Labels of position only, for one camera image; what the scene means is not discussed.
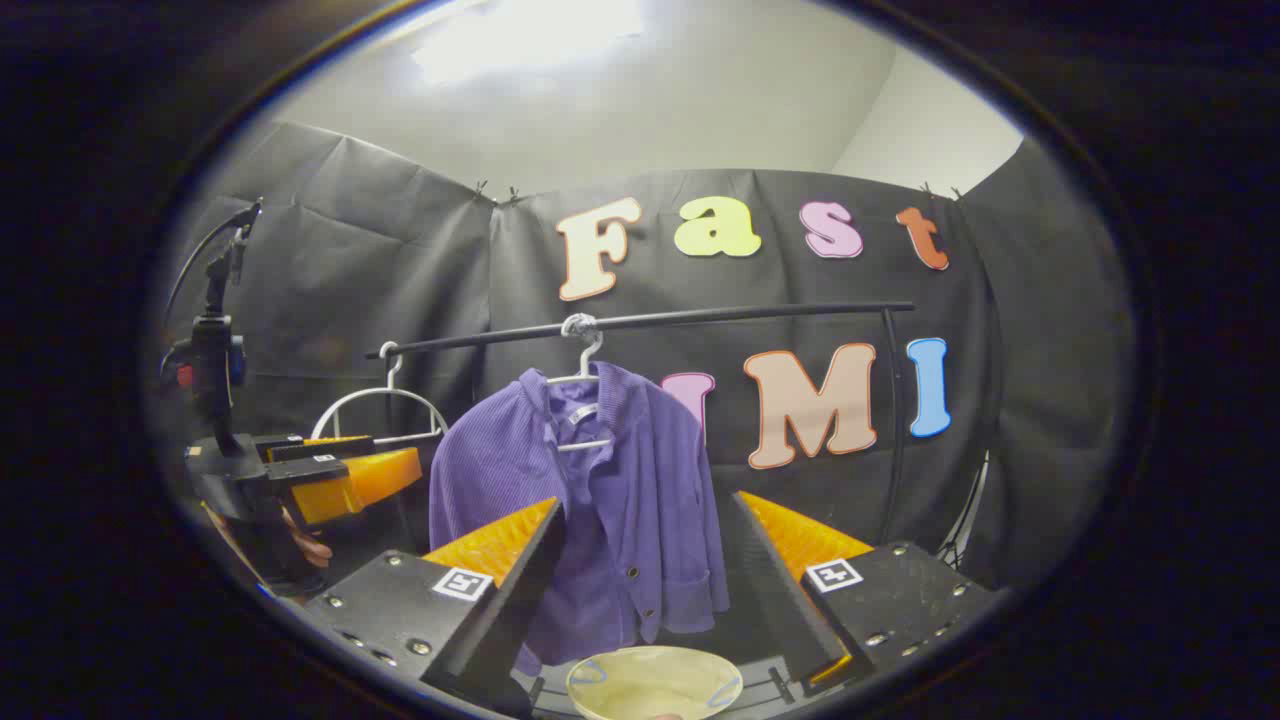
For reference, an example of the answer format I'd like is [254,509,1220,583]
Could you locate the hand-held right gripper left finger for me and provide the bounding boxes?
[303,497,567,717]

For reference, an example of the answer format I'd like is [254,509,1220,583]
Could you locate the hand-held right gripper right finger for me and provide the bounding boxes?
[733,491,1004,693]

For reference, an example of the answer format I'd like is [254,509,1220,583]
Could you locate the beige laundry hamper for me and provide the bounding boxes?
[566,645,744,720]

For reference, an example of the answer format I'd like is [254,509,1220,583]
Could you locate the purple ribbed shirt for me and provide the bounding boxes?
[428,360,731,676]

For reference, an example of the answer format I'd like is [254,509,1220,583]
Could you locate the white hanger with taped hook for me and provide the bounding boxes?
[545,313,616,453]

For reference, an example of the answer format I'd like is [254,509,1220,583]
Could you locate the white clothes hanger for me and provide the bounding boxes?
[310,342,451,446]

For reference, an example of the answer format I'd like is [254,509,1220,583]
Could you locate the black backdrop cloth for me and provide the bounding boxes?
[150,120,1136,601]

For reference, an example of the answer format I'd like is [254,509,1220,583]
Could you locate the black cables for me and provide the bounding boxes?
[938,450,993,573]

